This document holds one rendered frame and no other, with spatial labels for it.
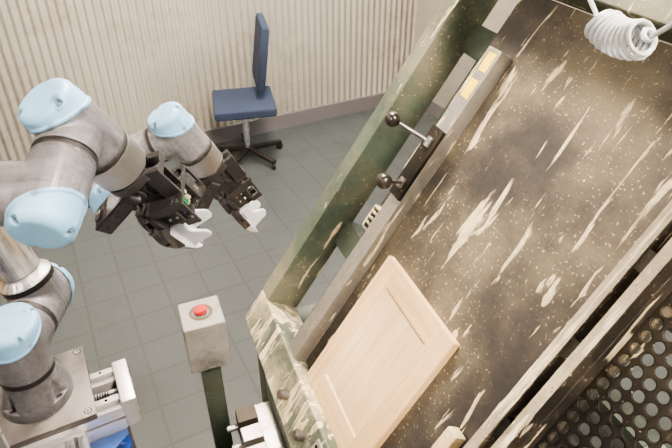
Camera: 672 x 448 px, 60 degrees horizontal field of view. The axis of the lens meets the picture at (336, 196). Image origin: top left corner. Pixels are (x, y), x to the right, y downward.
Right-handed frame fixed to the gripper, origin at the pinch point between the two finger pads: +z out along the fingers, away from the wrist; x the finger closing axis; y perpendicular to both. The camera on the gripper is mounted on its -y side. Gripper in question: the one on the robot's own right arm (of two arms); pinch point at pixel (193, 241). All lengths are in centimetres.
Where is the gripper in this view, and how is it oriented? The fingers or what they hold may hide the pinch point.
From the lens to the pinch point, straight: 98.9
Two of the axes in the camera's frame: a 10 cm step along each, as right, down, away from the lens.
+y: 9.2, -3.0, -2.4
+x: -1.1, -8.0, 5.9
